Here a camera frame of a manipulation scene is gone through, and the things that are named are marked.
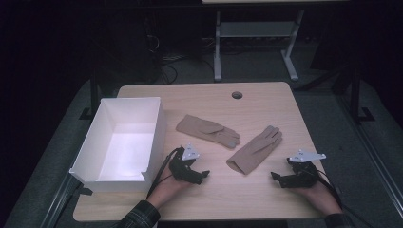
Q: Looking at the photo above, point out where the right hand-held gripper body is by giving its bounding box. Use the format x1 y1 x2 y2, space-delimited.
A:
286 149 327 189

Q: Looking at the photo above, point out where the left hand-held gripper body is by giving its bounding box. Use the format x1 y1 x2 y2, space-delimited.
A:
169 143 201 183

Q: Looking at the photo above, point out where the plain beige glove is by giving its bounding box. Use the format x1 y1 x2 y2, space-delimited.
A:
225 124 283 176

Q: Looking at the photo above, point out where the beige glove with grey fingertip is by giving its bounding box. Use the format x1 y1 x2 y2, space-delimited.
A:
175 114 241 150

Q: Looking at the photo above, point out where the white cardboard box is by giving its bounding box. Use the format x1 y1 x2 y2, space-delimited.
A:
68 96 168 194

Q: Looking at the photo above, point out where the person's left hand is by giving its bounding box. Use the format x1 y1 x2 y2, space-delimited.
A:
147 174 192 210

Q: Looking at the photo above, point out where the person's right hand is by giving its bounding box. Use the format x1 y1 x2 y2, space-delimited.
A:
292 182 344 217

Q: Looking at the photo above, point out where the black metal stand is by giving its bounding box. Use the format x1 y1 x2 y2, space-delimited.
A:
303 61 376 124
78 70 103 122

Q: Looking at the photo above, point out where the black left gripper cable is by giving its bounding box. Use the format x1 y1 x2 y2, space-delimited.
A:
145 147 180 200

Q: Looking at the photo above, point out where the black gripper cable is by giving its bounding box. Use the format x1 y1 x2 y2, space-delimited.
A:
145 147 180 200
312 169 378 228

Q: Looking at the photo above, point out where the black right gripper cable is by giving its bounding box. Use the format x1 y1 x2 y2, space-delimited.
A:
312 169 378 228

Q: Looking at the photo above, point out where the grey metal floor rail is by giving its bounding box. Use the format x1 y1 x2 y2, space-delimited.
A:
334 93 403 220
39 173 82 228

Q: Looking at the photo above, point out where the bundle of floor cables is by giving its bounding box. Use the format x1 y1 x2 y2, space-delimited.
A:
144 18 217 86

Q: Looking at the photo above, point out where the grey metal desk frame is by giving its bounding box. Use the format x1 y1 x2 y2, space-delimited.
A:
213 9 305 83

